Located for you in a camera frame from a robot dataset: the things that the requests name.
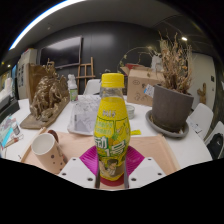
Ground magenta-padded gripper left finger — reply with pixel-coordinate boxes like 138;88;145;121
57;144;101;190

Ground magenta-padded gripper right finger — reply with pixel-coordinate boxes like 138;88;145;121
123;145;167;189

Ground yellow drink bottle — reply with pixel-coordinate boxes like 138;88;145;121
93;73;132;182

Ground light plywood base board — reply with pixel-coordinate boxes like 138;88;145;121
20;126;181;191

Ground cream dotted paper cup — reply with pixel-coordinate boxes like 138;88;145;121
30;132;68;175

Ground grey plant saucer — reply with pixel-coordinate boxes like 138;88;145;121
144;109;190;139

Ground small glass jar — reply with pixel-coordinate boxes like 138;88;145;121
125;104;136;120

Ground dried plant in grey pot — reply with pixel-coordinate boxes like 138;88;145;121
151;31;195;133

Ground paint brushes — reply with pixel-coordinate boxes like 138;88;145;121
3;133;24;148

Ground white chair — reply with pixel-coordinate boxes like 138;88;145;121
83;78;103;96
203;120;224;160
186;102;214;140

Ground black backpack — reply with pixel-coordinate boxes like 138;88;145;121
207;132;224;159

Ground small paint jar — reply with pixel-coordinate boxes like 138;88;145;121
11;124;21;136

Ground white spray bottle green label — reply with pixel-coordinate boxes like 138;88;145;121
67;73;79;103

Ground brown cardboard box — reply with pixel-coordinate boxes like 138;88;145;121
120;66;165;108

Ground colourful picture book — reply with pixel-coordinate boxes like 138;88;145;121
0;114;21;148

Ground black printer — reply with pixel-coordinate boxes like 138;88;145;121
0;96;20;124

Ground wooden easel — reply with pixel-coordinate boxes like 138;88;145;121
76;56;96;89

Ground red box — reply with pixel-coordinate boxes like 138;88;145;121
124;63;149;70

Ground long ceiling light strip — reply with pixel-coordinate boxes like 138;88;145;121
9;0;88;51

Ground wooden wall figure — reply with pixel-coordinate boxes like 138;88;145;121
196;82;207;105

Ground dark wall screen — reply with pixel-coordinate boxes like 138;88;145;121
39;35;83;69

